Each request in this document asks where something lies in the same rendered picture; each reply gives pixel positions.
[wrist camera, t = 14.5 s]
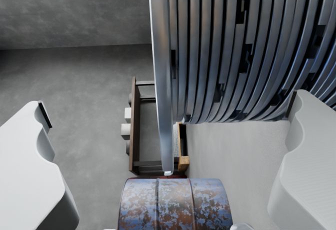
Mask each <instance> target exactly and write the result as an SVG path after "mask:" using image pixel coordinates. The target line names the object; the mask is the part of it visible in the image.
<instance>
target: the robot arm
mask: <svg viewBox="0 0 336 230"><path fill-rule="evenodd" d="M285 117H286V118H288V121H289V122H290V124H291V126H290V128H289V131H288V134H287V136H286V139H285V142H284V143H285V146H286V147H287V149H288V151H289V152H288V153H286V154H285V155H284V158H283V160H282V163H281V165H280V168H279V170H278V173H277V175H276V178H275V180H274V183H273V185H272V188H271V192H270V197H269V201H268V206H267V211H268V214H269V216H270V218H271V219H272V220H273V221H274V222H275V224H276V225H277V226H278V227H279V228H280V230H336V111H334V110H333V109H332V108H330V107H329V106H327V105H326V104H325V103H323V102H322V101H321V100H319V99H318V98H316V97H315V96H314V95H312V94H311V93H310V92H308V91H307V90H304V89H298V90H297V89H294V90H292V92H291V95H290V98H289V101H288V105H287V109H286V113H285ZM50 128H52V124H51V121H50V119H49V116H48V113H47V110H46V108H45V106H44V103H43V102H42V101H41V100H39V101H31V102H29V103H27V104H26V105H25V106H24V107H23V108H22V109H20V110H19V111H18V112H17V113H16V114H15V115H14V116H12V117H11V118H10V119H9V120H8V121H7V122H6V123H4V124H3V125H2V126H1V127H0V230H76V228H77V226H78V224H79V221H80V216H79V213H78V210H77V207H76V204H75V201H74V198H73V195H72V193H71V191H70V189H69V187H68V185H67V183H66V181H65V179H64V177H63V175H62V173H61V171H60V169H59V167H58V166H57V165H56V164H55V163H52V161H53V159H54V157H55V154H56V153H55V150H54V148H53V146H52V144H51V142H50V140H49V138H48V136H47V135H48V132H49V131H50Z"/></svg>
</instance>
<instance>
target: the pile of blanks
mask: <svg viewBox="0 0 336 230"><path fill-rule="evenodd" d="M177 18H178V109H177V121H176V122H181V123H182V124H183V125H186V124H188V123H189V124H202V123H242V122H245V121H246V122H250V121H255V122H256V121H262V122H276V121H280V120H281V121H289V120H288V118H287V117H285V114H286V111H287V107H288V103H289V99H290V96H291V93H292V91H293V90H294V89H295V90H306V91H308V92H309V93H311V94H312V95H313V96H315V97H316V98H318V99H319V100H320V101H322V102H323V103H325V104H326V105H327V106H329V107H330V108H331V109H333V110H334V111H336V0H177Z"/></svg>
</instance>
